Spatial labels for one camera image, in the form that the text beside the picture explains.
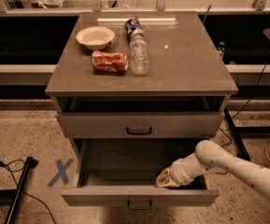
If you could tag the blue pepsi can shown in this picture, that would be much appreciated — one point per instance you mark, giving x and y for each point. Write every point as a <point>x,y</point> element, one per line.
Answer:
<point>131,26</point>

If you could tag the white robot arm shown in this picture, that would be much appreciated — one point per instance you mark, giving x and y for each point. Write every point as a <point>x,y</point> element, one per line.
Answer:
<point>208,157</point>

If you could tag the grey drawer cabinet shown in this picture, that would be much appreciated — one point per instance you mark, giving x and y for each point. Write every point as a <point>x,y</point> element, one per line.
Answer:
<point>186,74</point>

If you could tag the grey top drawer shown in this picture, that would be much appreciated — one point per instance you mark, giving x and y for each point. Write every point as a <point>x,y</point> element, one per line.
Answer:
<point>140,125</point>

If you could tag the clear plastic bottle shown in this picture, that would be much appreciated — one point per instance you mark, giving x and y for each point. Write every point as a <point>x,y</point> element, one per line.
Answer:
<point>138,53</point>

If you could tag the white bowl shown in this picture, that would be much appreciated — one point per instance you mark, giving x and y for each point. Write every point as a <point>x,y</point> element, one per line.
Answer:
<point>95,37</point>

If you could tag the black stand leg right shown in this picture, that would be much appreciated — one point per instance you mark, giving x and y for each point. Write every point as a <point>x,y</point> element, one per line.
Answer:
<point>241,149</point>

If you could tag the blue tape cross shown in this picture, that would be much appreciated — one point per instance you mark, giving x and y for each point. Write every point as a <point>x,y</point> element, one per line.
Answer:
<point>61,173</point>

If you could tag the crushed orange soda can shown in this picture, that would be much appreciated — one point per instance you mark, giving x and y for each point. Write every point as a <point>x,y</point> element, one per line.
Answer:
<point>109,62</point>

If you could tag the black stand leg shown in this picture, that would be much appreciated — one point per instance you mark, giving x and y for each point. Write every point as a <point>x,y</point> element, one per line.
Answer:
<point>241,149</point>
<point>12,197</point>

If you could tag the grey drawer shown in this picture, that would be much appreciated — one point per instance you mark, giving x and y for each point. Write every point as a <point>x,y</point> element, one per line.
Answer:
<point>140,125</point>
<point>122,172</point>

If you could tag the black stand leg left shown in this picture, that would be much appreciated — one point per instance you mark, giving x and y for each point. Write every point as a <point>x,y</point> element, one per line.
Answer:
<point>12,197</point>

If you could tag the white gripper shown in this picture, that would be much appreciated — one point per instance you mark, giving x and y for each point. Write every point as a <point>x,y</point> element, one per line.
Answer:
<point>178,174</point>

